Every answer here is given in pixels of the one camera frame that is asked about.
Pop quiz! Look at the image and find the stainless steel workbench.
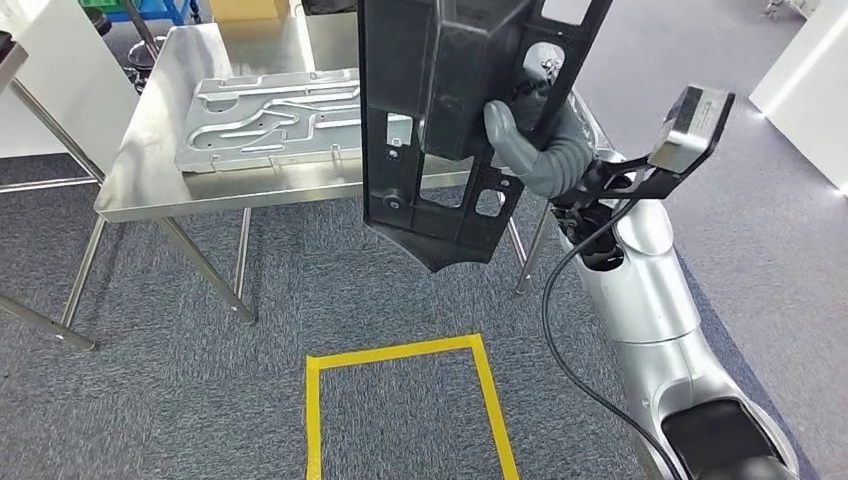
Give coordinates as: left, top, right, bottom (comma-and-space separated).
94, 0, 601, 327

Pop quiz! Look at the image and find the cardboard box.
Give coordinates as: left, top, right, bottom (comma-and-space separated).
208, 0, 293, 24

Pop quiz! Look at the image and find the yellow floor tape square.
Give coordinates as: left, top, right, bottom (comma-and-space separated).
304, 334, 521, 480

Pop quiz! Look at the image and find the white cabinet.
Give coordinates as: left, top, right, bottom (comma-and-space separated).
0, 0, 142, 160

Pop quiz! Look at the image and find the black plastic panel part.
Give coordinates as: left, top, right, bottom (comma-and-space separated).
356, 0, 615, 274

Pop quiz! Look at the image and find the stamped metal panel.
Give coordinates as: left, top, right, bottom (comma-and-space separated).
173, 66, 415, 175

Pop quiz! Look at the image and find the white block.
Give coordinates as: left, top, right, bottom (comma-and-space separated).
748, 0, 848, 195

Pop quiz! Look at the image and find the black right camera bracket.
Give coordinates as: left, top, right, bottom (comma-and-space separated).
549, 153, 687, 208

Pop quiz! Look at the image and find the black chrome stool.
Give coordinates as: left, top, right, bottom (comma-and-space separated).
84, 0, 175, 95

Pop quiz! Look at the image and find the blue metal cart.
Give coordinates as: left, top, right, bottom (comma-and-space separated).
105, 0, 203, 26

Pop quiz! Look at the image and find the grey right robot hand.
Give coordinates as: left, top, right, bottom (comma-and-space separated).
482, 42, 596, 178

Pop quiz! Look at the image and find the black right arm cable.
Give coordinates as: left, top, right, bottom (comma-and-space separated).
541, 198, 687, 480

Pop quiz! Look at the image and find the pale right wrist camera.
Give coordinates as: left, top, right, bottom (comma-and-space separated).
647, 84, 737, 177

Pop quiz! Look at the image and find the stainless steel table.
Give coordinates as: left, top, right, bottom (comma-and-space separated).
0, 29, 107, 352

